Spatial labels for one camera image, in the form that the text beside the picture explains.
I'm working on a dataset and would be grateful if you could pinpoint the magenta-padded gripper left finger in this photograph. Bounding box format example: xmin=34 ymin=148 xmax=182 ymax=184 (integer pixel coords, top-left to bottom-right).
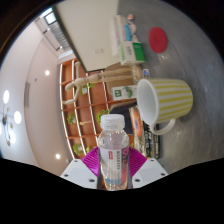
xmin=59 ymin=146 xmax=102 ymax=190

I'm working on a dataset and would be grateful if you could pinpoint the flat round red coaster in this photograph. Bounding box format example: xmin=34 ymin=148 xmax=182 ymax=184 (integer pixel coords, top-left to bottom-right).
xmin=147 ymin=26 xmax=169 ymax=54

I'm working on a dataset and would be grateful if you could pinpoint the white and blue carton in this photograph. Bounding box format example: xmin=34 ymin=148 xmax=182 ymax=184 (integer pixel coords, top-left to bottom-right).
xmin=110 ymin=13 xmax=138 ymax=57

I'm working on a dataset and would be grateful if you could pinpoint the yellow striped white mug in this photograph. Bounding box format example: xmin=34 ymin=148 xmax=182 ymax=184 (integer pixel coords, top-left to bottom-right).
xmin=136 ymin=77 xmax=194 ymax=136

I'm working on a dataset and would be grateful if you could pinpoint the orange shelf unit with plants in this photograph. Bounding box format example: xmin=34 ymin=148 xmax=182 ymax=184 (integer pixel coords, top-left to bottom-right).
xmin=58 ymin=58 xmax=138 ymax=160

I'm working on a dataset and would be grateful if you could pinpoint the small green and white card box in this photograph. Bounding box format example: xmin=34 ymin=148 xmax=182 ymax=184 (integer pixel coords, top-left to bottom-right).
xmin=111 ymin=84 xmax=138 ymax=102

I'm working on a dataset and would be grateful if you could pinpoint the clear plastic drink bottle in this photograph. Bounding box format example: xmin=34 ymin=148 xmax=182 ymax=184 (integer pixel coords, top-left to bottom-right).
xmin=97 ymin=113 xmax=131 ymax=192

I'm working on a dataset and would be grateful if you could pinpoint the wooden jointed mannequin figure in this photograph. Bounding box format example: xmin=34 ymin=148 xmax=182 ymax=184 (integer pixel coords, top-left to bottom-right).
xmin=63 ymin=61 xmax=145 ymax=106

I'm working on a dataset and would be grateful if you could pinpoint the ceiling lamp with round globes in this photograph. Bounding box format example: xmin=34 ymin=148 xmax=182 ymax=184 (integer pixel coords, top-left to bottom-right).
xmin=0 ymin=88 xmax=23 ymax=148

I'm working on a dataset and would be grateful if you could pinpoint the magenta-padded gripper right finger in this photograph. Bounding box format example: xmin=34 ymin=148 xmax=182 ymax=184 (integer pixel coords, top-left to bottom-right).
xmin=127 ymin=147 xmax=169 ymax=190

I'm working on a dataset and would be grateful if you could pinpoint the window with grey blinds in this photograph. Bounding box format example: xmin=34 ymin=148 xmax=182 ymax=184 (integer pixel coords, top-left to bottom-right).
xmin=34 ymin=7 xmax=74 ymax=52

